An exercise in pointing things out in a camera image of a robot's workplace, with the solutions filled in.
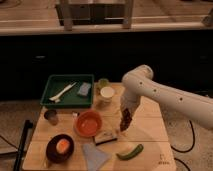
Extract white plastic utensil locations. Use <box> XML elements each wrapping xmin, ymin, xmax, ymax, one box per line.
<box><xmin>49</xmin><ymin>82</ymin><xmax>76</xmax><ymax>103</ymax></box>

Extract green cup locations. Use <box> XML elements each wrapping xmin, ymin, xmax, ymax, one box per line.
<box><xmin>97</xmin><ymin>78</ymin><xmax>109</xmax><ymax>90</ymax></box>

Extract green plastic tray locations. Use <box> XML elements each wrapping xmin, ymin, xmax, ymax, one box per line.
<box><xmin>40</xmin><ymin>74</ymin><xmax>94</xmax><ymax>109</ymax></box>

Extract red bowl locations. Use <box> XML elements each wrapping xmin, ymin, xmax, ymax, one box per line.
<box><xmin>74</xmin><ymin>110</ymin><xmax>102</xmax><ymax>137</ymax></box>

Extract wooden chair frame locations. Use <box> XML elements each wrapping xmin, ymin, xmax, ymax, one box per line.
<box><xmin>55</xmin><ymin>0</ymin><xmax>134</xmax><ymax>31</ymax></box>

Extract dark purple grape bunch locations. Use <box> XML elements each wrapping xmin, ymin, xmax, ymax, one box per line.
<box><xmin>120</xmin><ymin>109</ymin><xmax>132</xmax><ymax>131</ymax></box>

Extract blue grey cloth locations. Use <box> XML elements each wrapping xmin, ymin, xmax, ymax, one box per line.
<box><xmin>82</xmin><ymin>143</ymin><xmax>110</xmax><ymax>171</ymax></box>

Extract white cup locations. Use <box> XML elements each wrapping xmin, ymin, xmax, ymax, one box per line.
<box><xmin>100</xmin><ymin>86</ymin><xmax>115</xmax><ymax>102</ymax></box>

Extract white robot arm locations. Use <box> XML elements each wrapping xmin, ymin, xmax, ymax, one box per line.
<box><xmin>120</xmin><ymin>65</ymin><xmax>213</xmax><ymax>131</ymax></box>

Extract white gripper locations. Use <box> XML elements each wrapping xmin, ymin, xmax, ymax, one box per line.
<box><xmin>120</xmin><ymin>88</ymin><xmax>141</xmax><ymax>117</ymax></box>

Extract black white eraser block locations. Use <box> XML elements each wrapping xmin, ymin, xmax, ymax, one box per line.
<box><xmin>94</xmin><ymin>130</ymin><xmax>117</xmax><ymax>146</ymax></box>

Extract orange fruit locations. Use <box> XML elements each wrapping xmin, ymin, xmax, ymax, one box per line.
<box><xmin>56</xmin><ymin>139</ymin><xmax>70</xmax><ymax>154</ymax></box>

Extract blue grey sponge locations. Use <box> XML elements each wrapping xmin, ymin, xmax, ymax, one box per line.
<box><xmin>77</xmin><ymin>82</ymin><xmax>91</xmax><ymax>97</ymax></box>

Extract dark brown bowl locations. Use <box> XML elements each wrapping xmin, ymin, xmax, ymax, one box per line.
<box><xmin>46</xmin><ymin>134</ymin><xmax>74</xmax><ymax>164</ymax></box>

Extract green chili pepper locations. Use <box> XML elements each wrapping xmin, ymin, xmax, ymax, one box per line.
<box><xmin>116</xmin><ymin>144</ymin><xmax>144</xmax><ymax>160</ymax></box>

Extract black metal stand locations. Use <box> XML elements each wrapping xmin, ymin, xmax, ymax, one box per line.
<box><xmin>13</xmin><ymin>120</ymin><xmax>33</xmax><ymax>171</ymax></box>

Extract black cable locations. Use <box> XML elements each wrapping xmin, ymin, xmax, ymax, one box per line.
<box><xmin>171</xmin><ymin>119</ymin><xmax>196</xmax><ymax>171</ymax></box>

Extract small metal cup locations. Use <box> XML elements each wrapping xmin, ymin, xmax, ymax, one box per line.
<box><xmin>44</xmin><ymin>109</ymin><xmax>59</xmax><ymax>125</ymax></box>

